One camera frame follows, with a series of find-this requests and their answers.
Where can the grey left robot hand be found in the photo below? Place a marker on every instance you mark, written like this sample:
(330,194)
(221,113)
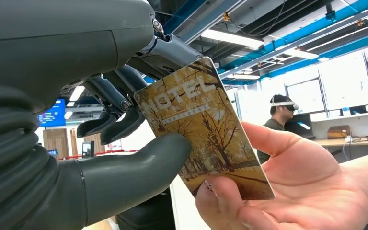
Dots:
(60,41)

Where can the golden hotel key card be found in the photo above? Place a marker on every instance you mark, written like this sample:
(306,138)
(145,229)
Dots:
(203,127)

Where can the person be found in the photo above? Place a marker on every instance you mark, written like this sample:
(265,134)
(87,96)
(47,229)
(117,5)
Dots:
(274,125)

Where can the ceiling light panel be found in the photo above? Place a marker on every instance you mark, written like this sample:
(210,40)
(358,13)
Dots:
(231,38)
(298,53)
(76,93)
(243,76)

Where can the black monitor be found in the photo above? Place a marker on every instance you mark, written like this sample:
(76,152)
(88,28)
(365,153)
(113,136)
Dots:
(300,125)

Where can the brown bag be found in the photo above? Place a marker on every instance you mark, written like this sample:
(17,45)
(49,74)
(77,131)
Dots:
(338,131)

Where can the blue display screen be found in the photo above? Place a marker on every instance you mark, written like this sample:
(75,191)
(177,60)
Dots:
(52,113)

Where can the white VR headset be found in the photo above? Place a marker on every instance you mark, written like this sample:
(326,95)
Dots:
(284,104)

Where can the wooden cabinet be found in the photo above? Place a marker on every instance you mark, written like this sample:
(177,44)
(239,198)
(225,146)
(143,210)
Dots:
(55,143)

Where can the small black screen stand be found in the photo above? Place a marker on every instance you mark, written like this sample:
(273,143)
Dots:
(87,149)

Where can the red barrier belt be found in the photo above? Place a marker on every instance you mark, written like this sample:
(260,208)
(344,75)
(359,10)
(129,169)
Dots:
(107,153)

